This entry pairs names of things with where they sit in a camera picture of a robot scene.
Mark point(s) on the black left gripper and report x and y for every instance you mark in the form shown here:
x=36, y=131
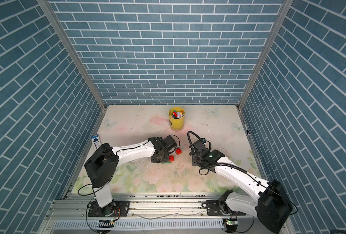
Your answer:
x=154, y=160

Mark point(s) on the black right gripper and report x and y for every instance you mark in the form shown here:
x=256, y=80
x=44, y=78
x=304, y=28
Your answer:
x=194, y=162

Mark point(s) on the red lego brick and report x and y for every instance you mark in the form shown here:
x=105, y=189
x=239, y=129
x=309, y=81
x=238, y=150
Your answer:
x=178, y=151
x=171, y=158

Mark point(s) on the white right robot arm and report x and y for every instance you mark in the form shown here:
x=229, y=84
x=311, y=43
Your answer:
x=249, y=187

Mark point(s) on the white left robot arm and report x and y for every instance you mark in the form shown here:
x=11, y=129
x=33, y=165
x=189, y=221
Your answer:
x=102, y=165

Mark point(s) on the markers in cup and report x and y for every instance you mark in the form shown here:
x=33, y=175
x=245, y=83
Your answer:
x=177, y=114

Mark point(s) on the yellow cup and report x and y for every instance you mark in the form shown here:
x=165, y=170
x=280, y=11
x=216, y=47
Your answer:
x=176, y=124

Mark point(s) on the white blue pen box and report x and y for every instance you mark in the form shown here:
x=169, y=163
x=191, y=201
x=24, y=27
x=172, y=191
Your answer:
x=96, y=141

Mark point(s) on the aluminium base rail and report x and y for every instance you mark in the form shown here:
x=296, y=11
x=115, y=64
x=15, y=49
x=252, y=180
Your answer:
x=147, y=212

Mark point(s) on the aluminium corner post right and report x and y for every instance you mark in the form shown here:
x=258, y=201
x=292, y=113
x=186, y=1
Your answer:
x=285, y=7

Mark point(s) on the aluminium corner post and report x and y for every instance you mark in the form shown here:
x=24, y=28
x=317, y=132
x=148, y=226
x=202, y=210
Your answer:
x=285, y=7
x=59, y=30

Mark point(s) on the aluminium corner post left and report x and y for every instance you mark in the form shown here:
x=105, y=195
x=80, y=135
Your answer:
x=59, y=30

